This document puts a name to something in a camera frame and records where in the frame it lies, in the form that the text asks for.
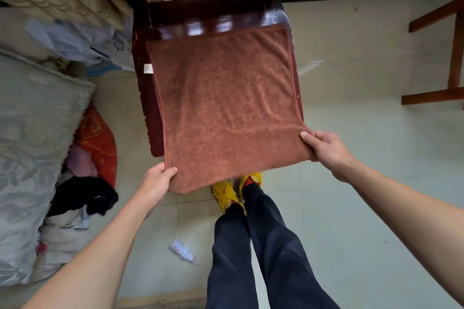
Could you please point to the person's yellow left shoe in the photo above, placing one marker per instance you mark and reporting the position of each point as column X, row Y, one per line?
column 224, row 194

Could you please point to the person's yellow right shoe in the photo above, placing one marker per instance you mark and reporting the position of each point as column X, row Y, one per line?
column 251, row 179

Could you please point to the person's left hand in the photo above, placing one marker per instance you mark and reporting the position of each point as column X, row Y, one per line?
column 155, row 185

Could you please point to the person's yellow shoe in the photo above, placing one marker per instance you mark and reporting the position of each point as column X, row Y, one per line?
column 251, row 179
column 224, row 194

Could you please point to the grey patterned cushion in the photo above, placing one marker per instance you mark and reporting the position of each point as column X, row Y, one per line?
column 32, row 160

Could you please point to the person's left forearm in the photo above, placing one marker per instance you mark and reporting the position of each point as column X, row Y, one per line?
column 90, row 258

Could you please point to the person's right forearm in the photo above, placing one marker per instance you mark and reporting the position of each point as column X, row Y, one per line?
column 409, row 222

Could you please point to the dark red wooden chair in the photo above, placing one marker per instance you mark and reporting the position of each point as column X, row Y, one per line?
column 203, row 11

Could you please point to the white plastic bags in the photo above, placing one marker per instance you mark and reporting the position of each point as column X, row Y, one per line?
column 79, row 42

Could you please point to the brown wooden furniture frame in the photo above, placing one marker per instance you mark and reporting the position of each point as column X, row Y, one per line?
column 449, row 51

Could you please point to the red patterned cloth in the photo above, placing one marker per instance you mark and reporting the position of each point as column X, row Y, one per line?
column 98, row 144

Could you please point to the person's right hand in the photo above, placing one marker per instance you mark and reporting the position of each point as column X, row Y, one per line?
column 331, row 153

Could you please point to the brown terry towel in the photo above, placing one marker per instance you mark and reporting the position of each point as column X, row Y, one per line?
column 228, row 106

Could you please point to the black garment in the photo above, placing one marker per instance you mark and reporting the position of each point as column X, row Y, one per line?
column 81, row 196

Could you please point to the pink cloth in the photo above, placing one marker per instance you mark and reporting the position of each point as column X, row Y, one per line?
column 80, row 163

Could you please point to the white crumpled cloth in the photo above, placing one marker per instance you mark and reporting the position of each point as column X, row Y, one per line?
column 61, row 240

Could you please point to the person's right thumb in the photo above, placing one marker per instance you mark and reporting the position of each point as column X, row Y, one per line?
column 308, row 140

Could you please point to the person's left thumb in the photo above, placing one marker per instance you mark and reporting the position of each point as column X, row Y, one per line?
column 169, row 176

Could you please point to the person's dark trousers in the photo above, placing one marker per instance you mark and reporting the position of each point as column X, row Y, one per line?
column 261, row 254

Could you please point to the white crumpled wrapper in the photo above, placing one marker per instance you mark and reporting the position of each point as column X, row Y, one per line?
column 182, row 250

